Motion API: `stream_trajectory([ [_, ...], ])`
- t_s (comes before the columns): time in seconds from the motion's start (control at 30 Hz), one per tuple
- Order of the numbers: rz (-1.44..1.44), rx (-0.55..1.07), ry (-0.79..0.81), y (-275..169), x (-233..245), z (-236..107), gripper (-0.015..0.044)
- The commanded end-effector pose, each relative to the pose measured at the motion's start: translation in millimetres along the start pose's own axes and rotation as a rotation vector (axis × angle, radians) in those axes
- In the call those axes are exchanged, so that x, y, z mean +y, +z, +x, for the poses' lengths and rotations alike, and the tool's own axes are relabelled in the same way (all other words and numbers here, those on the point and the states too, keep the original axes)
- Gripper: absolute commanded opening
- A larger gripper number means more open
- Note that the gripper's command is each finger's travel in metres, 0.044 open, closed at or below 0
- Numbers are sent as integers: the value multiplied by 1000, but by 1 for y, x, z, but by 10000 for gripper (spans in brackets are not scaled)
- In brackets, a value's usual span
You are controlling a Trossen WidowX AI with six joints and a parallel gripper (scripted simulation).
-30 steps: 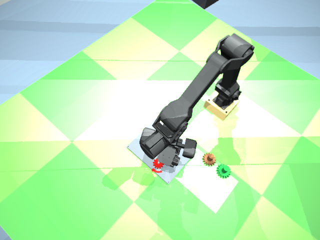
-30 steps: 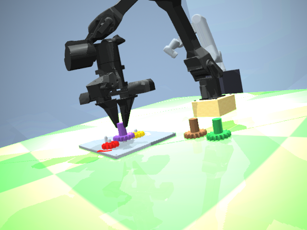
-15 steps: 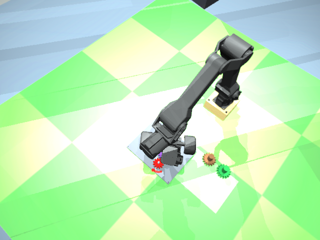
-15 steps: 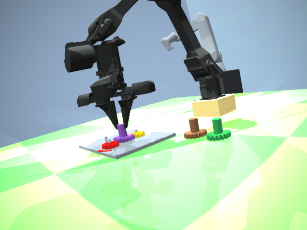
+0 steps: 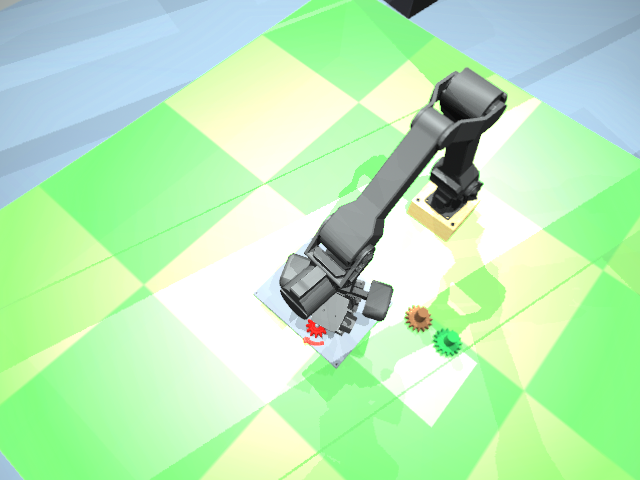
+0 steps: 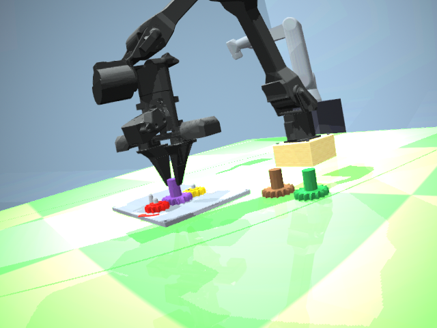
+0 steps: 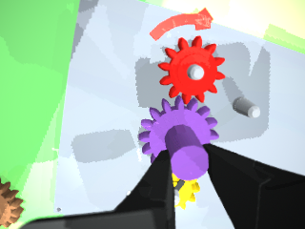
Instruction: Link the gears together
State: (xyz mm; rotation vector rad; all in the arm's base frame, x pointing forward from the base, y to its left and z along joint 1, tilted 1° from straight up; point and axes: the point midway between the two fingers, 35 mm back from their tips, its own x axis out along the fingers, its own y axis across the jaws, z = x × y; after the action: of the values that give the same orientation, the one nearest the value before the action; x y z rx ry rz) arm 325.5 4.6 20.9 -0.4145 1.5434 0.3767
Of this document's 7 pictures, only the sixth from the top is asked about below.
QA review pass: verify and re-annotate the yellow gear with black stripe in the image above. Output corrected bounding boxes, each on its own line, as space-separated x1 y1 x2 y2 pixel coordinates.
183 187 206 197

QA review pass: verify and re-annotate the orange-brown gear with cylindrical hub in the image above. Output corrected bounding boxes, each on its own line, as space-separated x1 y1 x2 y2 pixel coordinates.
262 167 296 199

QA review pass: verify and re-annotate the green gear with hub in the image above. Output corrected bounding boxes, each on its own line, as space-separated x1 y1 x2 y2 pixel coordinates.
294 168 329 202

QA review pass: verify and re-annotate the purple gear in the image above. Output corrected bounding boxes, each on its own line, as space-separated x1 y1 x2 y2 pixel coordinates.
162 178 193 206

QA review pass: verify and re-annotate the red gear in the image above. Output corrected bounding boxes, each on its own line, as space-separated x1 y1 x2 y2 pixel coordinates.
145 201 170 214

